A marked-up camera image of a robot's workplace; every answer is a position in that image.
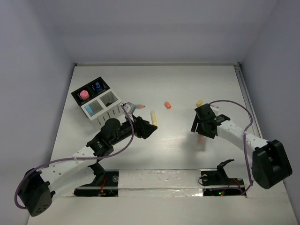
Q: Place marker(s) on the orange marker cap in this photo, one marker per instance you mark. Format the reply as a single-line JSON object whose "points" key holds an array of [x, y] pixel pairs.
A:
{"points": [[168, 105]]}

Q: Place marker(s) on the pink marker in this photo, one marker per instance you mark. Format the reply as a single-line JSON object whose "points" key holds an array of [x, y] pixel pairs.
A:
{"points": [[200, 140]]}

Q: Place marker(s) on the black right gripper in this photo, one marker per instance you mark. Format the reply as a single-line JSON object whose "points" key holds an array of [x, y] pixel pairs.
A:
{"points": [[199, 129]]}

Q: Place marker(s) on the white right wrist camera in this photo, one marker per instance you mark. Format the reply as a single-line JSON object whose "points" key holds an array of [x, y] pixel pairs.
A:
{"points": [[215, 108]]}

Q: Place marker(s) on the white slotted organizer box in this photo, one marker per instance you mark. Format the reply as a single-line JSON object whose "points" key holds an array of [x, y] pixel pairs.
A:
{"points": [[105, 106]]}

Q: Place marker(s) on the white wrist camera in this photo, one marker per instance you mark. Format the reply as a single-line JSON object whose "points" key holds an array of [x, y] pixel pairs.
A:
{"points": [[215, 108], [129, 108]]}

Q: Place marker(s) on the orange-tipped clear marker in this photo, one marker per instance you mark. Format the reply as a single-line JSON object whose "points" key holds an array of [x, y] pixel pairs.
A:
{"points": [[140, 106]]}

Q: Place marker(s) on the aluminium rail at wall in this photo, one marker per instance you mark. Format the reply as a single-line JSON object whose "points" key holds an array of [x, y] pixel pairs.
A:
{"points": [[247, 99]]}

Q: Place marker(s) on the black slotted organizer box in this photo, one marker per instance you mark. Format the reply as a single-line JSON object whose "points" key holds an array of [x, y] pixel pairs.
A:
{"points": [[91, 88]]}

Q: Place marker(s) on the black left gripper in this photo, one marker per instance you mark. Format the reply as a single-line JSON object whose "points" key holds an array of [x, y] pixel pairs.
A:
{"points": [[140, 127]]}

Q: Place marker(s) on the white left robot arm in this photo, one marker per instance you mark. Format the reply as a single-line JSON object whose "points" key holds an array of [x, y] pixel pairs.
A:
{"points": [[40, 186]]}

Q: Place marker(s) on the yellow uncapped marker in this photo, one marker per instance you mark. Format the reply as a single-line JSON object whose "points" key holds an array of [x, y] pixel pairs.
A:
{"points": [[153, 118]]}

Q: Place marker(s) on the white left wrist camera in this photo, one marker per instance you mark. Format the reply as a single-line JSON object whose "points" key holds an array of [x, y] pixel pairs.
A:
{"points": [[129, 108]]}

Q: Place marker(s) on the light blue marker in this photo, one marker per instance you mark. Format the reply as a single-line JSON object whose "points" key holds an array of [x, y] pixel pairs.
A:
{"points": [[89, 109]]}

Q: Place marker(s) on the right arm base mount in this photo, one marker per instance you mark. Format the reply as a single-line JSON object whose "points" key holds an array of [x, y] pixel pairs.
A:
{"points": [[215, 182]]}

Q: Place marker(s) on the yellow marker cap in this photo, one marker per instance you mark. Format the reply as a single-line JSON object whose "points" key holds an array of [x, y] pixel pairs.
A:
{"points": [[200, 102]]}

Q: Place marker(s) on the black highlighter blue cap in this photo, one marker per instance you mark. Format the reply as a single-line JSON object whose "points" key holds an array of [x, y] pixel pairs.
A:
{"points": [[98, 87]]}

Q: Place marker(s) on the pink-capped marker tube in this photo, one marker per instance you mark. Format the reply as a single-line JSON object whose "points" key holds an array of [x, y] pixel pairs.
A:
{"points": [[84, 95]]}

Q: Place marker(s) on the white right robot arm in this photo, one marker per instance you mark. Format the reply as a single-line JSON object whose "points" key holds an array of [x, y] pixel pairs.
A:
{"points": [[266, 161]]}

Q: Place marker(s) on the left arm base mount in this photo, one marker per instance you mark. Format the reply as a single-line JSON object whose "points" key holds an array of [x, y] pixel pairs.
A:
{"points": [[104, 184]]}

